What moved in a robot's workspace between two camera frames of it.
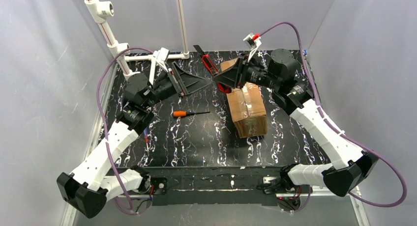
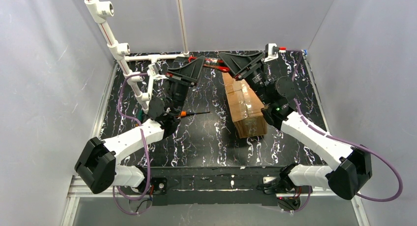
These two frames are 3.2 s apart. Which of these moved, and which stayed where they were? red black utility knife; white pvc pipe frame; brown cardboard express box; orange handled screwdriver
Moved: red black utility knife
Stayed: white pvc pipe frame; brown cardboard express box; orange handled screwdriver
